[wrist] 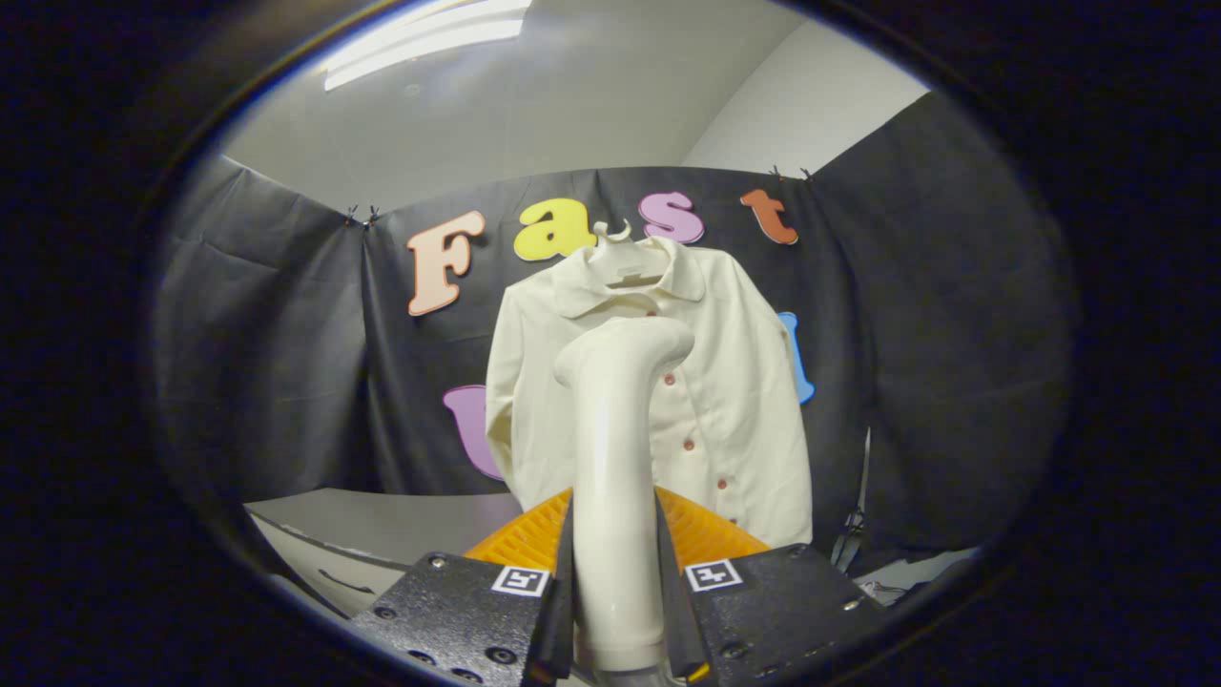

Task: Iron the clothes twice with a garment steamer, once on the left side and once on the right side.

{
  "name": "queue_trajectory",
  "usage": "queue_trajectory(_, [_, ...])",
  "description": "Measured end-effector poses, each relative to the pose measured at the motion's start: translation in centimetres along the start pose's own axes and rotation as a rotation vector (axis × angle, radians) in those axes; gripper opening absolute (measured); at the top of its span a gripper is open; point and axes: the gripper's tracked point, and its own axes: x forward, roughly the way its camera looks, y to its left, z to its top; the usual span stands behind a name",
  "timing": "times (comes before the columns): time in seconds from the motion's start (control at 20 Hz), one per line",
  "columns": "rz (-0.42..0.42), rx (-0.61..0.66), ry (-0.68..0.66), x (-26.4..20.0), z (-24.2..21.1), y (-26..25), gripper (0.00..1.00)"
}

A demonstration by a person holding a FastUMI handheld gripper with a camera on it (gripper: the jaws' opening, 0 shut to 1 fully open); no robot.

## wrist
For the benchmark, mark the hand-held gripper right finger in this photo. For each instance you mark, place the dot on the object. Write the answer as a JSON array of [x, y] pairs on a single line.
[[773, 601]]

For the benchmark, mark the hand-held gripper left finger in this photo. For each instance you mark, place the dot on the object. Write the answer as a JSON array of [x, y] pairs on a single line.
[[458, 611]]

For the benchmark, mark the white garment steamer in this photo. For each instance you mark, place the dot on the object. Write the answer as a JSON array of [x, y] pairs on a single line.
[[615, 477]]

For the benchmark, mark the cream button-up shirt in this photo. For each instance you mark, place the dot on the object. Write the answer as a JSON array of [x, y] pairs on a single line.
[[744, 401]]

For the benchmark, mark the grey cabinet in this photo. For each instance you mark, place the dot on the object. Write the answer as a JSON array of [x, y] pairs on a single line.
[[401, 525]]

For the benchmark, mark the black backdrop cloth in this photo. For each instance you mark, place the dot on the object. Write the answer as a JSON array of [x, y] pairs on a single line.
[[277, 363]]

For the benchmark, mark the white plastic hanger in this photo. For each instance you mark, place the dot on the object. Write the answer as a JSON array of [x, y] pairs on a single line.
[[615, 234]]

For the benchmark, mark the ceiling light panel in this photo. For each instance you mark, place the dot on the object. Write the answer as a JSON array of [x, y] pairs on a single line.
[[429, 43]]

